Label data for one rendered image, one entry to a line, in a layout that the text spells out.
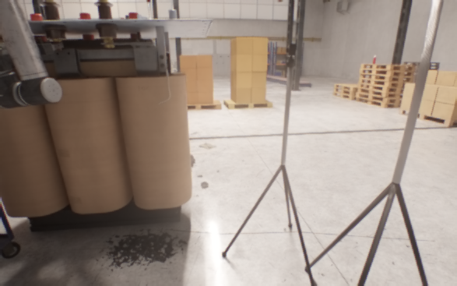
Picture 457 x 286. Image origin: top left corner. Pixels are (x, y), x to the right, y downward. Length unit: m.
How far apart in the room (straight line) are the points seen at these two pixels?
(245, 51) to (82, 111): 4.96
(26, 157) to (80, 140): 0.36
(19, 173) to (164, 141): 0.93
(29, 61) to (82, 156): 0.66
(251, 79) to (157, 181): 4.88
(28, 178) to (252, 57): 5.25
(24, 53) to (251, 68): 5.33
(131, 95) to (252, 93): 4.94
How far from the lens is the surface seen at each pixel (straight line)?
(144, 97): 1.44
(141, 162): 1.56
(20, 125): 1.78
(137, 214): 1.93
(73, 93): 1.57
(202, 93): 6.11
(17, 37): 1.23
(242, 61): 6.05
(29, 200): 1.96
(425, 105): 6.49
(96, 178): 1.69
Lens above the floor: 1.15
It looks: 19 degrees down
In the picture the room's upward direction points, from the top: straight up
